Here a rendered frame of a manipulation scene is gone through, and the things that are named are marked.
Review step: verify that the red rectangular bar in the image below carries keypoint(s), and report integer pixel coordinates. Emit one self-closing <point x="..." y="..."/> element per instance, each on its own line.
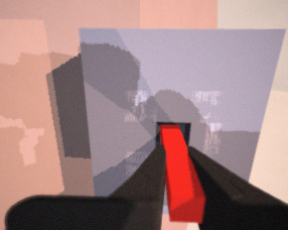
<point x="185" y="196"/>

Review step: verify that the grey sloped panel with square hole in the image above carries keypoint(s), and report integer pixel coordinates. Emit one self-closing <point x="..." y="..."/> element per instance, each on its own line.
<point x="214" y="83"/>

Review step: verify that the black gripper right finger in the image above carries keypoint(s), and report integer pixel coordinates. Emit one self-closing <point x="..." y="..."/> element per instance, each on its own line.
<point x="233" y="203"/>

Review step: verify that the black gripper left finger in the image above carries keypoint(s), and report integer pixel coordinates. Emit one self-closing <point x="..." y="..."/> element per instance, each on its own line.
<point x="137" y="204"/>

